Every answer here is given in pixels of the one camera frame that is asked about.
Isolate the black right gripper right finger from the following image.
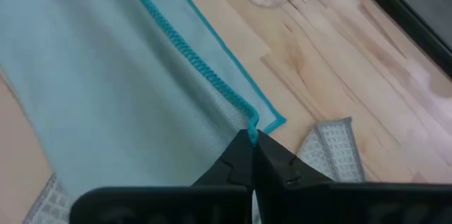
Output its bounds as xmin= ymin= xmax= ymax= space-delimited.
xmin=254 ymin=129 xmax=452 ymax=224

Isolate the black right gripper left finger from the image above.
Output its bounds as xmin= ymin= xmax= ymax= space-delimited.
xmin=69 ymin=129 xmax=256 ymax=224

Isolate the grey waffle-weave towel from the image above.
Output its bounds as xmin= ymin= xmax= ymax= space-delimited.
xmin=23 ymin=117 xmax=367 ymax=224

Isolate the light blue teal-edged towel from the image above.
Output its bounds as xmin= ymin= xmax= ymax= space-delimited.
xmin=0 ymin=0 xmax=288 ymax=199

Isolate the black aluminium table frame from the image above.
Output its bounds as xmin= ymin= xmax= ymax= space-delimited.
xmin=344 ymin=0 xmax=452 ymax=77

